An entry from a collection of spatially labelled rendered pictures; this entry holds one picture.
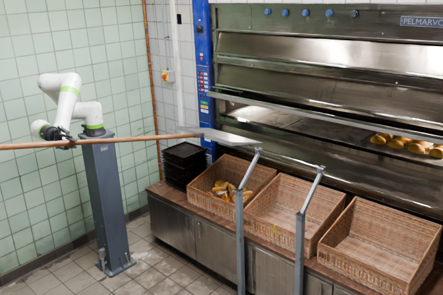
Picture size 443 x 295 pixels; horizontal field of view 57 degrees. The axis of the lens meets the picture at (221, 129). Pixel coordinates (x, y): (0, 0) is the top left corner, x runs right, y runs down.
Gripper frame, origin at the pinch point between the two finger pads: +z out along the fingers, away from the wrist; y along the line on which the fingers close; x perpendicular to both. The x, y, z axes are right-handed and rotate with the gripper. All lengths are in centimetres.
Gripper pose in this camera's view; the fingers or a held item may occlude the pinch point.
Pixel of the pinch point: (71, 142)
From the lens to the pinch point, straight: 229.4
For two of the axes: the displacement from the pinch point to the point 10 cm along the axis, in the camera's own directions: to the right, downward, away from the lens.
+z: 7.5, 2.1, -6.3
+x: -6.5, 0.3, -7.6
